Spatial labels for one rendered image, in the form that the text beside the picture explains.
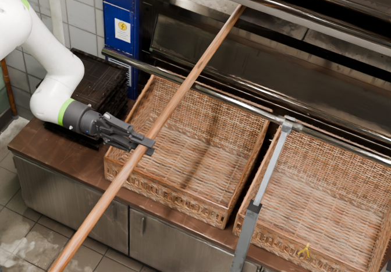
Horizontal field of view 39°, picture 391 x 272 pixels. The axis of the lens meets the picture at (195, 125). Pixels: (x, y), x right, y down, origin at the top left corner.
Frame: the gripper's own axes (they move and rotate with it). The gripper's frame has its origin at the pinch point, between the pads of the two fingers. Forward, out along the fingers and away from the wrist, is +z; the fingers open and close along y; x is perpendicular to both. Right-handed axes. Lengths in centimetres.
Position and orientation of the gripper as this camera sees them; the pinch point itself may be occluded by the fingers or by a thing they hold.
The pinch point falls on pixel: (143, 144)
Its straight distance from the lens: 170.8
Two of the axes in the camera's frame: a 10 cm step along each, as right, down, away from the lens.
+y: -0.9, 6.6, 7.4
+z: 9.1, 3.7, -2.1
